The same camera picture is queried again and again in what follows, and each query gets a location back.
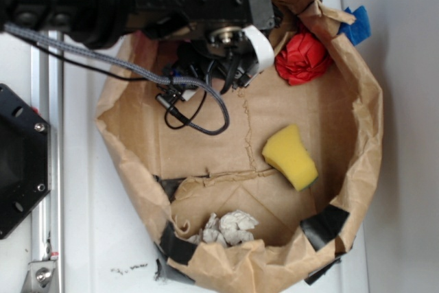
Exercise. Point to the red crumpled paper ball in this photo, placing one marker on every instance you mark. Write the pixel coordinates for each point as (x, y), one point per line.
(303, 59)

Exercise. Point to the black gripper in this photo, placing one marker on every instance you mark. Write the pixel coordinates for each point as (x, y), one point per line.
(224, 37)

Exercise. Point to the white plastic board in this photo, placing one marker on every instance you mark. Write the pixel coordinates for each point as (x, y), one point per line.
(106, 246)

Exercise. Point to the black tape bottom right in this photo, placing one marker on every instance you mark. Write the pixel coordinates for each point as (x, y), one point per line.
(324, 227)

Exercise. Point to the black tape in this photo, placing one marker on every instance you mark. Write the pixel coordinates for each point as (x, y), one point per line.
(324, 227)
(175, 248)

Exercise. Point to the brown paper bag tray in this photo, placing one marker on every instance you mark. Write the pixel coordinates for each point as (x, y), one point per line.
(184, 176)

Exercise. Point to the yellow sponge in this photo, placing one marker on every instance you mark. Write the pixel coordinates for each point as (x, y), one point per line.
(285, 152)

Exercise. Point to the blue tape piece right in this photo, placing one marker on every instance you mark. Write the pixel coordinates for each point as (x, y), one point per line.
(358, 31)

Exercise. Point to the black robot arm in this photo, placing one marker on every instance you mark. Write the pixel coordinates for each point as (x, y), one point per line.
(97, 24)

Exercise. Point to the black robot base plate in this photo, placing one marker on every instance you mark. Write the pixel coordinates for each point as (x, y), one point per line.
(24, 160)

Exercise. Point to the aluminium frame rail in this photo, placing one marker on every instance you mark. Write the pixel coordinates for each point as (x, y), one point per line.
(47, 233)

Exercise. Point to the white crumpled paper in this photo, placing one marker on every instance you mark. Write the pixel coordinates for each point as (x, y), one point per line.
(231, 229)

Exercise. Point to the metal corner bracket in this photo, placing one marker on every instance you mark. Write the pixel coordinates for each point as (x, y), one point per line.
(41, 277)

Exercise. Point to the black tape bottom left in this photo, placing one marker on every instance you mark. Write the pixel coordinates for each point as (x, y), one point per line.
(175, 248)

